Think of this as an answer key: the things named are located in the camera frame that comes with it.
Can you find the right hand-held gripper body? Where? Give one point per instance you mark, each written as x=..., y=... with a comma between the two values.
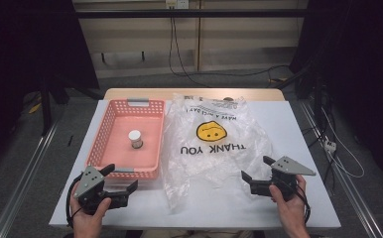
x=287, y=167

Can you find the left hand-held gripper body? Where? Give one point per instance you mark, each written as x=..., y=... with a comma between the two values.
x=88, y=183

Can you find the pink perforated plastic basket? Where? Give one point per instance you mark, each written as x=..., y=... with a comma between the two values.
x=120, y=157

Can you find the clear smiley plastic bag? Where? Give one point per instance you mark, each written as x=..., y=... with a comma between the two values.
x=212, y=162

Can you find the person's left hand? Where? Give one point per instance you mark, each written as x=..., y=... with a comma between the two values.
x=88, y=216

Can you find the person's right hand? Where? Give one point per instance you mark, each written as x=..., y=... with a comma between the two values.
x=288, y=208

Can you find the white power strip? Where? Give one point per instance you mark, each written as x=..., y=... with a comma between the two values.
x=330, y=146

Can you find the black metal stand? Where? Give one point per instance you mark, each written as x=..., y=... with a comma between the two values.
x=45, y=105

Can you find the black curtain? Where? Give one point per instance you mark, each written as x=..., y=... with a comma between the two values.
x=21, y=49
x=364, y=66

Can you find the black horizontal bar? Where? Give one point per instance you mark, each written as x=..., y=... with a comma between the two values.
x=186, y=13

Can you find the aluminium floor rail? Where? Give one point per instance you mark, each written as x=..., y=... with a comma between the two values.
x=355, y=205
x=21, y=185

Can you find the white wall outlet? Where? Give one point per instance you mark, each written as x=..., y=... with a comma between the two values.
x=177, y=3

